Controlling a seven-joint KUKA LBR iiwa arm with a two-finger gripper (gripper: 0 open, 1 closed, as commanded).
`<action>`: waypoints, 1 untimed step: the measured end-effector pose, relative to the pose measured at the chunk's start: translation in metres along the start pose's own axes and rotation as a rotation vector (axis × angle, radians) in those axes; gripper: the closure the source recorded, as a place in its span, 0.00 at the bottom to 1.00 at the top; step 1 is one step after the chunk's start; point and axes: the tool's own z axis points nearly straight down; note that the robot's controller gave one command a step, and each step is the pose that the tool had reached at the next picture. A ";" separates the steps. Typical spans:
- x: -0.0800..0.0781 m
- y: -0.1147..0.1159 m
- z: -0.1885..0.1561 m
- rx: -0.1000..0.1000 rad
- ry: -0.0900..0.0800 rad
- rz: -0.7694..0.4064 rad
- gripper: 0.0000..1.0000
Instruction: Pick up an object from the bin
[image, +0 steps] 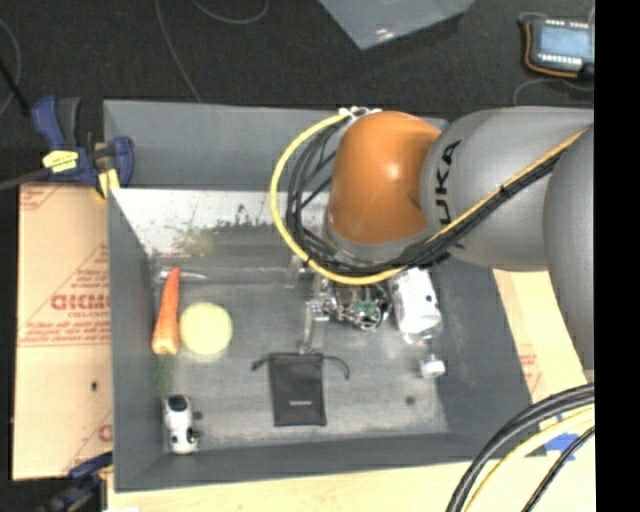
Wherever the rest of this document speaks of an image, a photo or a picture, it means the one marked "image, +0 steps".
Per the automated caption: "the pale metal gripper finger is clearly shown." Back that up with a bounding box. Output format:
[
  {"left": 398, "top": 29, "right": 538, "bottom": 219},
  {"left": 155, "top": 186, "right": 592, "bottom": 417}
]
[
  {"left": 286, "top": 253, "right": 314, "bottom": 291},
  {"left": 297, "top": 298, "right": 327, "bottom": 354}
]

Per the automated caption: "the grey metal bin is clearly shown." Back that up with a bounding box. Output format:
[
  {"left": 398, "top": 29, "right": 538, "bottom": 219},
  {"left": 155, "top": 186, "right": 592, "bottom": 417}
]
[{"left": 102, "top": 99, "right": 534, "bottom": 492}]

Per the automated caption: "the yellow-green ball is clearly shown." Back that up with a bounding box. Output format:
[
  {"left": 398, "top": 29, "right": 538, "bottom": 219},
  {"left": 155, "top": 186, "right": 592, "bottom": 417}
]
[{"left": 178, "top": 301, "right": 234, "bottom": 357}]

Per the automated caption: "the orange toy carrot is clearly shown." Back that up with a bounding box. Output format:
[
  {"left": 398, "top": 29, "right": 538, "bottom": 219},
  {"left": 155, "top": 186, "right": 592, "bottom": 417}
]
[{"left": 150, "top": 265, "right": 182, "bottom": 397}]

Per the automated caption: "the brown cardboard board, red print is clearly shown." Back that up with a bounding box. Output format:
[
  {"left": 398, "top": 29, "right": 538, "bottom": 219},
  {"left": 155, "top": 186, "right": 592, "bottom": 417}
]
[{"left": 11, "top": 181, "right": 590, "bottom": 482}]

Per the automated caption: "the black drawstring pouch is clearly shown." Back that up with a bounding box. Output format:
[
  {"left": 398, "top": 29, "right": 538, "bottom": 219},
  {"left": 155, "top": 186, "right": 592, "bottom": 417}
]
[{"left": 250, "top": 351, "right": 351, "bottom": 428}]

